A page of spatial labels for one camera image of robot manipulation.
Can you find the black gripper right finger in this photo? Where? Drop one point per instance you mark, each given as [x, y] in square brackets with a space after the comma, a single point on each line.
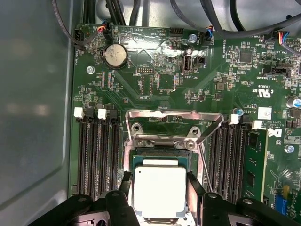
[218, 212]

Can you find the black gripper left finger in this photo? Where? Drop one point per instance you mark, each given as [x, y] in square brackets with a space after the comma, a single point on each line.
[117, 207]

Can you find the silver CPU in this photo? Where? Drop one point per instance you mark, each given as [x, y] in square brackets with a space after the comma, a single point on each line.
[160, 190]

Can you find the CPU socket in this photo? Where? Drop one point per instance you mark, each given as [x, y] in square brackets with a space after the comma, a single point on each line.
[127, 157]

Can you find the black RAM slot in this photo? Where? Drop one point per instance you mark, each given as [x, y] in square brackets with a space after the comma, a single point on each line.
[114, 153]
[215, 160]
[81, 153]
[102, 153]
[225, 160]
[235, 160]
[91, 153]

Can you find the blue expansion slot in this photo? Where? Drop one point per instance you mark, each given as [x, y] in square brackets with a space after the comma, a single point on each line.
[281, 203]

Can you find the installed green RAM stick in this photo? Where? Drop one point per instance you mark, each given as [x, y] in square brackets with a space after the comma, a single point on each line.
[256, 160]

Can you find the green motherboard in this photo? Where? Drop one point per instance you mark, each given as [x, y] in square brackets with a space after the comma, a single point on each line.
[211, 94]

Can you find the open grey PC case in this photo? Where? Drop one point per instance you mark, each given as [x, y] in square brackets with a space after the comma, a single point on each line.
[35, 94]

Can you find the internal USB port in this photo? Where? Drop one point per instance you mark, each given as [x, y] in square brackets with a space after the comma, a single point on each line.
[187, 64]

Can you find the silver coin battery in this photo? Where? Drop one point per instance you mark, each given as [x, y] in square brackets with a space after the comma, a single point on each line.
[116, 56]

